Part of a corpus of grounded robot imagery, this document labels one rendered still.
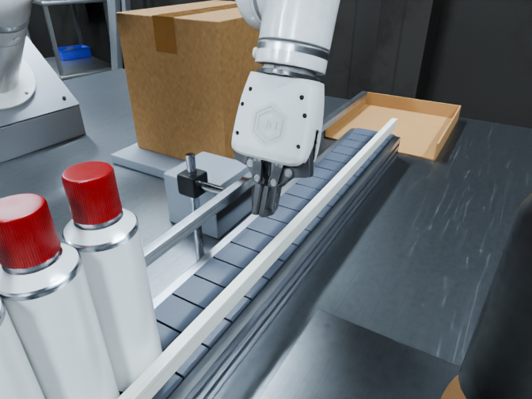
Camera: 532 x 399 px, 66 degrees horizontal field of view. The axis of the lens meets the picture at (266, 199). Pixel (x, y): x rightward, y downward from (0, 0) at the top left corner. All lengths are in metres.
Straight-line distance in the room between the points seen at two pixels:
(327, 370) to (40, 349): 0.24
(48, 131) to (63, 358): 0.81
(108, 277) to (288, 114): 0.27
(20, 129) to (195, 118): 0.41
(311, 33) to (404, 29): 2.26
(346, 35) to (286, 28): 2.60
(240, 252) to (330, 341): 0.17
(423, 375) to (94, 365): 0.28
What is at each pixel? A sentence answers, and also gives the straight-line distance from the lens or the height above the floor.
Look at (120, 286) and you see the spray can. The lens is 0.32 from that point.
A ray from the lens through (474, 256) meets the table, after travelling 0.68.
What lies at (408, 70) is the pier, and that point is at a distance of 2.74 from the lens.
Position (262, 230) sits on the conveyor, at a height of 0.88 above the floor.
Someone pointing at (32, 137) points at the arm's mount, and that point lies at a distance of 1.06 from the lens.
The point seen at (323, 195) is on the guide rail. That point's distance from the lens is 0.60.
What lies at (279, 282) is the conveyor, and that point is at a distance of 0.50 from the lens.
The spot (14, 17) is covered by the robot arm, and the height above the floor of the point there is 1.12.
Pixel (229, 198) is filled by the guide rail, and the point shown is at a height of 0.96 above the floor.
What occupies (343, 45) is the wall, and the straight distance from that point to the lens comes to 3.08.
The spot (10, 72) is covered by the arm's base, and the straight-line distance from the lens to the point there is 1.02.
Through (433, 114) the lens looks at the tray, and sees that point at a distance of 1.24.
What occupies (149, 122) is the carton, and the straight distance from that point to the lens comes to 0.89.
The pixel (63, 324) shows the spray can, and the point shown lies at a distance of 0.30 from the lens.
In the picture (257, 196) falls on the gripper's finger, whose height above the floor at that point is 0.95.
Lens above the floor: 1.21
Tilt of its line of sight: 30 degrees down
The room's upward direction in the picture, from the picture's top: straight up
